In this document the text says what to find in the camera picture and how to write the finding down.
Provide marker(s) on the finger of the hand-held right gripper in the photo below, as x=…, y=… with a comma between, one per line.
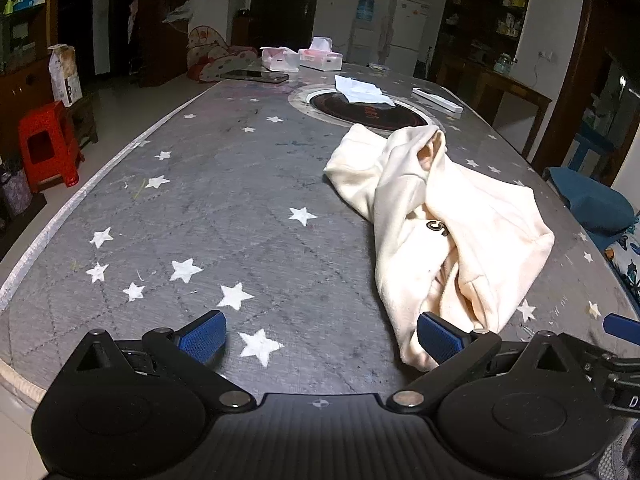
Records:
x=622, y=327

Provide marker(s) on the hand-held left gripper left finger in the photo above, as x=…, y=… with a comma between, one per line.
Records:
x=202, y=337

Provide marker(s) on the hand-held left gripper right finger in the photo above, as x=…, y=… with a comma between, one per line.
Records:
x=440, y=340

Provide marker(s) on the cream sweatshirt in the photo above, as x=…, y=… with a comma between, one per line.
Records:
x=480, y=220

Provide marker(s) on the butterfly print cushion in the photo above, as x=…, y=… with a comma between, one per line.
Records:
x=627, y=260

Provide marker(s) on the blue upholstered seat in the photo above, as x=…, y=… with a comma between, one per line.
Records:
x=602, y=240

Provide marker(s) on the blue cushion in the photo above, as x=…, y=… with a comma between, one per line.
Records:
x=590, y=200

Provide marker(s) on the grey star-print table cover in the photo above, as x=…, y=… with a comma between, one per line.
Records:
x=225, y=185

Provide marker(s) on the blue plastic stool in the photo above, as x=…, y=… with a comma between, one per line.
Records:
x=592, y=152

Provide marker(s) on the dark floral bag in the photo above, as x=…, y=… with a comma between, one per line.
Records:
x=15, y=192

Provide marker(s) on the white remote control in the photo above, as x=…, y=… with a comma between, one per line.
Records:
x=437, y=100

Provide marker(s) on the round black induction cooker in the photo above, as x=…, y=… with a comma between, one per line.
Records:
x=340, y=107

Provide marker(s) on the red plastic stool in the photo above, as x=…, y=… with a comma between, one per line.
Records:
x=47, y=130

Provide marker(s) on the dark wooden sideboard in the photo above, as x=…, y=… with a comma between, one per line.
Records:
x=500, y=85

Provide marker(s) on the white crumpled tissue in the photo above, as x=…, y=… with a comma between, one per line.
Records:
x=357, y=89

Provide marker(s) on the black smartphone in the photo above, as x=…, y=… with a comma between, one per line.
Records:
x=260, y=77

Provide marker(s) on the pink polka-dot play tent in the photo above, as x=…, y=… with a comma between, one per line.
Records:
x=220, y=62

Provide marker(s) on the teal glass jar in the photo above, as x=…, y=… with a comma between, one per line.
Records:
x=502, y=63

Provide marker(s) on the dark wooden bookshelf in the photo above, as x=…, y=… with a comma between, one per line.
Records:
x=155, y=50

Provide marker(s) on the cardboard box on cabinet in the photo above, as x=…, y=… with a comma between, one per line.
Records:
x=65, y=75

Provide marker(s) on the white tissue box pink print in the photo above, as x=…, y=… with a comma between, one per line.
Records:
x=322, y=60

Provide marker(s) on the white water dispenser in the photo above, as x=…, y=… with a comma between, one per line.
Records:
x=361, y=42

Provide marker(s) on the wooden glass-front cabinet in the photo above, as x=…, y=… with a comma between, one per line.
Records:
x=25, y=85

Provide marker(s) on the white refrigerator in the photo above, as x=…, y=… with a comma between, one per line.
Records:
x=407, y=30

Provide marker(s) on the built-in wooden shelf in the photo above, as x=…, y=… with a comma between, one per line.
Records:
x=480, y=15

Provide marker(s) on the blue water bottle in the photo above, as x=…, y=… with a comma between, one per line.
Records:
x=366, y=10

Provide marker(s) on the dark wooden door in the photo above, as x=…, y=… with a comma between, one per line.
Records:
x=285, y=0

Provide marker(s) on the white wall socket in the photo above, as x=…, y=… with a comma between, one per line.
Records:
x=546, y=55

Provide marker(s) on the brown wooden door frame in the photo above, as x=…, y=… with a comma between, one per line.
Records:
x=590, y=35

